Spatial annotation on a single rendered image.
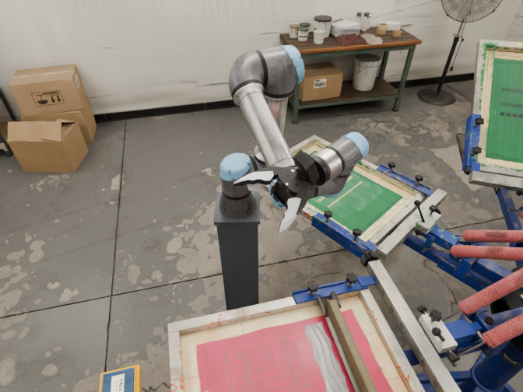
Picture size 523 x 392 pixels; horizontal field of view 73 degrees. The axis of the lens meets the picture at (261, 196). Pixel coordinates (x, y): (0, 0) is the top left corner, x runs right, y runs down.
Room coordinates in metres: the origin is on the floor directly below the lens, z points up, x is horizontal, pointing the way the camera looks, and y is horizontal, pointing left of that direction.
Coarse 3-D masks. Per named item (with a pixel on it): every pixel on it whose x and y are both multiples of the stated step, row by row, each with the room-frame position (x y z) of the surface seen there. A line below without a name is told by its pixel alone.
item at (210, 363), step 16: (304, 320) 0.70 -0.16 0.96; (320, 320) 0.70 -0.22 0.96; (352, 320) 0.70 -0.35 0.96; (240, 336) 0.64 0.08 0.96; (256, 336) 0.64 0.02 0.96; (272, 336) 0.64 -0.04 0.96; (288, 336) 0.64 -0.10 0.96; (304, 336) 0.64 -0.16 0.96; (208, 352) 0.58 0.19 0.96; (224, 352) 0.58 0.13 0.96; (304, 352) 0.58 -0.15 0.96; (336, 352) 0.58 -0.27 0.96; (368, 352) 0.58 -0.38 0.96; (208, 368) 0.52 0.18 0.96; (224, 368) 0.52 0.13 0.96; (208, 384) 0.47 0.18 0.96; (224, 384) 0.47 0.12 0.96
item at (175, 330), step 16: (256, 304) 0.75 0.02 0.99; (272, 304) 0.75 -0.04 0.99; (288, 304) 0.75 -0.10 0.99; (304, 304) 0.76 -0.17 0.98; (368, 304) 0.75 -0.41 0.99; (192, 320) 0.68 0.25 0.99; (208, 320) 0.68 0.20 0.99; (224, 320) 0.68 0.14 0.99; (240, 320) 0.70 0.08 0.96; (384, 320) 0.68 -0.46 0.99; (176, 336) 0.62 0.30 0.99; (384, 336) 0.62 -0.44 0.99; (176, 352) 0.56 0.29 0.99; (400, 352) 0.56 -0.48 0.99; (176, 368) 0.51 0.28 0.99; (400, 368) 0.51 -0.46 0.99; (176, 384) 0.46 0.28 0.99; (416, 384) 0.46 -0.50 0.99
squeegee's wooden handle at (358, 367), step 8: (328, 304) 0.71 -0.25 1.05; (336, 304) 0.71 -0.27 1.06; (328, 312) 0.70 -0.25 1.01; (336, 312) 0.67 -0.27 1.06; (336, 320) 0.64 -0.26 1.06; (344, 320) 0.64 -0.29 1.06; (336, 328) 0.63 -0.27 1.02; (344, 328) 0.61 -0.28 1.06; (344, 336) 0.59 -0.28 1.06; (352, 336) 0.59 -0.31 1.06; (344, 344) 0.57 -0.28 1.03; (352, 344) 0.56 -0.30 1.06; (344, 352) 0.56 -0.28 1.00; (352, 352) 0.53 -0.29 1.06; (352, 360) 0.51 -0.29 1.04; (360, 360) 0.50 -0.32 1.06; (352, 368) 0.50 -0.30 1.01; (360, 368) 0.48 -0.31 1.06; (360, 376) 0.46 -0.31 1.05; (368, 376) 0.45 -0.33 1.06; (360, 384) 0.44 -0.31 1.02; (368, 384) 0.43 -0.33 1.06
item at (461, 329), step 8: (456, 320) 0.65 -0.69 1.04; (464, 320) 0.65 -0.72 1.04; (448, 328) 0.62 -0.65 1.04; (456, 328) 0.62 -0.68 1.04; (464, 328) 0.62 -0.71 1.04; (472, 328) 0.62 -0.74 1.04; (456, 336) 0.59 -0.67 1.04; (464, 336) 0.59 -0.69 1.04; (472, 336) 0.60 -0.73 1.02; (432, 344) 0.57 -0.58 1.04
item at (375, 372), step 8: (368, 368) 0.52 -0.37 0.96; (376, 368) 0.52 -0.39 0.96; (312, 376) 0.50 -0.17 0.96; (320, 376) 0.50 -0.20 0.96; (376, 376) 0.50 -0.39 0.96; (384, 376) 0.50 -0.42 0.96; (312, 384) 0.47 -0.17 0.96; (320, 384) 0.47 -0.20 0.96; (352, 384) 0.47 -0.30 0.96; (376, 384) 0.47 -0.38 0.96; (384, 384) 0.47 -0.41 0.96
